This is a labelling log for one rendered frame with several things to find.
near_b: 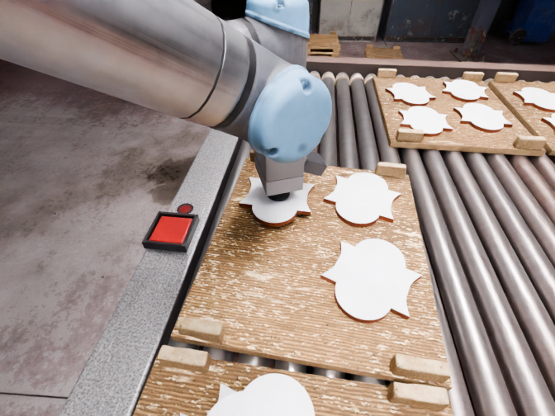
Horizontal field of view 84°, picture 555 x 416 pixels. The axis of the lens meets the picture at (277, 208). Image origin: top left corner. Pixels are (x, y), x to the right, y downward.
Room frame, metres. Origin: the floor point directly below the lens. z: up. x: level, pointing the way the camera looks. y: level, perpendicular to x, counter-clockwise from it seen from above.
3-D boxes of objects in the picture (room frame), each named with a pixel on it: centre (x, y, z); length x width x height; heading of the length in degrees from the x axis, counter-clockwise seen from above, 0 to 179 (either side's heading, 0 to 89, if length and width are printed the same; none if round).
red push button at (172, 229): (0.37, 0.19, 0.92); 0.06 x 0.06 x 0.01; 83
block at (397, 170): (0.51, -0.23, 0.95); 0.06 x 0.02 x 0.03; 80
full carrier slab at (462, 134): (0.82, -0.47, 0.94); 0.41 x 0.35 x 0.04; 173
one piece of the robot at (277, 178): (0.43, -0.02, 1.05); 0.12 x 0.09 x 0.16; 106
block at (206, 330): (0.17, 0.10, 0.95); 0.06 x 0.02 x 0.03; 80
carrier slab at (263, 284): (0.34, -0.07, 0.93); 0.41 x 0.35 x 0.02; 170
